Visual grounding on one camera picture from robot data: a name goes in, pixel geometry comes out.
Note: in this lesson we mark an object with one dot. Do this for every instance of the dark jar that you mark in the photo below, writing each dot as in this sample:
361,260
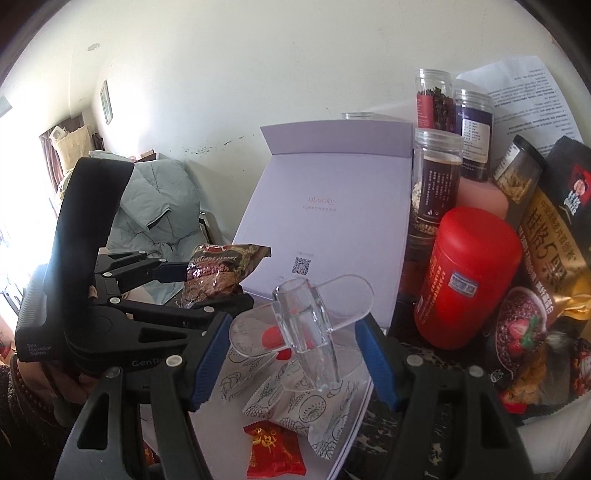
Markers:
415,267

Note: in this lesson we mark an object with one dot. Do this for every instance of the black gold cereal bag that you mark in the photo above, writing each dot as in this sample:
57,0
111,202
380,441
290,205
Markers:
549,249

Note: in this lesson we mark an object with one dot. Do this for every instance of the red wrapped candy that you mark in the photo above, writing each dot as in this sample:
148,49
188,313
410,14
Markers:
272,452

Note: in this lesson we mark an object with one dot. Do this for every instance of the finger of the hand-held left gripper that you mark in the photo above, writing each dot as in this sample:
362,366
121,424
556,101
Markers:
171,271
217,307

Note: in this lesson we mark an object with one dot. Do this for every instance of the clear jar purple label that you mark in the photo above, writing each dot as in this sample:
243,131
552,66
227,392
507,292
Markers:
475,134

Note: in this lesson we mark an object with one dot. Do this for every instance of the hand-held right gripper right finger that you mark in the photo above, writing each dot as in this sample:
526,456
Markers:
378,360

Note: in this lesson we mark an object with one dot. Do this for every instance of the clear jar yellow sticks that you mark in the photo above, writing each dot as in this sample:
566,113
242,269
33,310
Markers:
517,180

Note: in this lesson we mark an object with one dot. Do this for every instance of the brown curtain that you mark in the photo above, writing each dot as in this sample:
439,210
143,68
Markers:
51,157

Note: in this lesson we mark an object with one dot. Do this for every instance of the red patterned packet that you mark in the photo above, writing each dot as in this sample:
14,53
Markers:
582,362

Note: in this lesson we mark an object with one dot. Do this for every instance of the teal puffer jacket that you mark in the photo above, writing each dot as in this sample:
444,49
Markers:
161,194

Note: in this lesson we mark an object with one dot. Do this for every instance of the printed paper sheet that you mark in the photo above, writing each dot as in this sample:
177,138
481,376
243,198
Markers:
526,101

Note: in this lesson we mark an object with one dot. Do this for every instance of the framed wall picture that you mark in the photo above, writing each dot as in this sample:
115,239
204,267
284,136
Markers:
106,101

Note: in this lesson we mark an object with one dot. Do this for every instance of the person's left forearm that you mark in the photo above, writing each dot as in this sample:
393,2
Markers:
7,424

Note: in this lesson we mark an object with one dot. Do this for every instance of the dark red snack packet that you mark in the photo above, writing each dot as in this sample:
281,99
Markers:
217,272

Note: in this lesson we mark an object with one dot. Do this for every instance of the clear plastic holder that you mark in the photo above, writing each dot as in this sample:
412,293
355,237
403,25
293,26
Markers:
304,323

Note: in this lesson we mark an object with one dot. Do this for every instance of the white patterned packet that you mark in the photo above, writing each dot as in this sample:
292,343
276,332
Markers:
295,406
244,374

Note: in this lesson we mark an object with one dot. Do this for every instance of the clear jar red label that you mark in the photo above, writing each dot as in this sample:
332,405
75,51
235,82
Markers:
434,106

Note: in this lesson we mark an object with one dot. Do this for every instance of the cardboard box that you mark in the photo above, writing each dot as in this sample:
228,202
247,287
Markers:
74,147

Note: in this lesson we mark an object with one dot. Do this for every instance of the person's left hand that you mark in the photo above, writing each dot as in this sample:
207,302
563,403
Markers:
55,385

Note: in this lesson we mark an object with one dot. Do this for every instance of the pink bottle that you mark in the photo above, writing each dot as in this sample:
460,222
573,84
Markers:
480,196

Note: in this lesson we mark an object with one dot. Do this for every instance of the clear jar brown label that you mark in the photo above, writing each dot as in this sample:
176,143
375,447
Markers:
438,184

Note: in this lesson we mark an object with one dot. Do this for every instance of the lavender gift box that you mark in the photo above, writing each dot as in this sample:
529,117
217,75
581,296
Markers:
323,184

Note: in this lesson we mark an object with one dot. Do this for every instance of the red plastic canister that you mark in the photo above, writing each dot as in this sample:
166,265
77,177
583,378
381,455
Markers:
461,277

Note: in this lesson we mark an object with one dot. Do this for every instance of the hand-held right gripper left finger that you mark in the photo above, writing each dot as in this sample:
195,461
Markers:
210,360

